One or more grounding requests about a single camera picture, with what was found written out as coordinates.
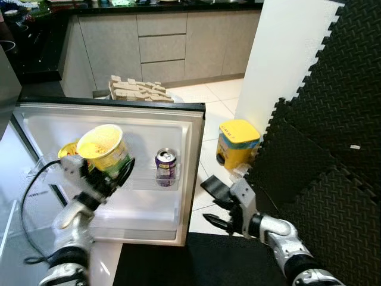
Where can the black interlocking foam mat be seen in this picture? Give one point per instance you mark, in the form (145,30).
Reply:
(333,119)

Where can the black foam floor mat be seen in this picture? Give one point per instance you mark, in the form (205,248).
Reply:
(190,262)

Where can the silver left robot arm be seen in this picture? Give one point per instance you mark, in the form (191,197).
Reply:
(68,220)

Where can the fridge door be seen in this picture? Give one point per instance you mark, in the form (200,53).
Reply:
(149,208)

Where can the yellow Maggi noodle cup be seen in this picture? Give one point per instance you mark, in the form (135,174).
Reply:
(104,149)
(66,150)

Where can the dark grey two-door fridge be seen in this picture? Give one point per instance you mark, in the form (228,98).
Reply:
(9,89)

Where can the yellow tin blue band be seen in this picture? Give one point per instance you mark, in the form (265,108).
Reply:
(238,149)

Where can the purple drink can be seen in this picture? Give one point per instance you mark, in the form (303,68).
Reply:
(166,170)

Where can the grey kitchen cabinet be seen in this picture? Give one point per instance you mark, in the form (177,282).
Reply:
(161,47)

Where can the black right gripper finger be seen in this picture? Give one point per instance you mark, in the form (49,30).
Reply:
(220,224)
(217,192)

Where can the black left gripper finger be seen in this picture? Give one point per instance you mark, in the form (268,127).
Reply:
(128,173)

